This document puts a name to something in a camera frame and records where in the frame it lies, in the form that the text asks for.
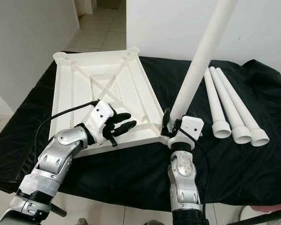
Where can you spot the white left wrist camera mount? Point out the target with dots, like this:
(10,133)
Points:
(103,115)

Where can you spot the black metal bar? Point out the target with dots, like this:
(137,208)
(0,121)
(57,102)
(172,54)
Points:
(267,218)

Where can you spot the white plastic table leg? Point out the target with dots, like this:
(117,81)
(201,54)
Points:
(201,61)
(239,103)
(228,103)
(214,103)

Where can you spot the black cloth table cover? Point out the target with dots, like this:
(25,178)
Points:
(136,178)

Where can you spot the pink round stool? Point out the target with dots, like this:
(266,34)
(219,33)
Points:
(271,208)

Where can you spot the grey robot right foot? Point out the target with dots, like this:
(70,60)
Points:
(152,223)

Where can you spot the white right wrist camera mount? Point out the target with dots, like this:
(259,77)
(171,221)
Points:
(192,126)

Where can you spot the grey robot left foot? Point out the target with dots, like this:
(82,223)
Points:
(84,221)

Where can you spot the white plastic children table top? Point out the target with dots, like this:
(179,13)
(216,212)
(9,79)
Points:
(93,75)

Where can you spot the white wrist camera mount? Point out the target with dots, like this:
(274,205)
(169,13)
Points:
(103,115)
(192,126)

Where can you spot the grey robot foot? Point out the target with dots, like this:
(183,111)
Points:
(152,223)
(84,221)

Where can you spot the black metal folding table leg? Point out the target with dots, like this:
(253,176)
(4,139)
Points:
(58,211)

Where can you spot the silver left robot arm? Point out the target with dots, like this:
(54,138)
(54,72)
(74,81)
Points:
(61,161)

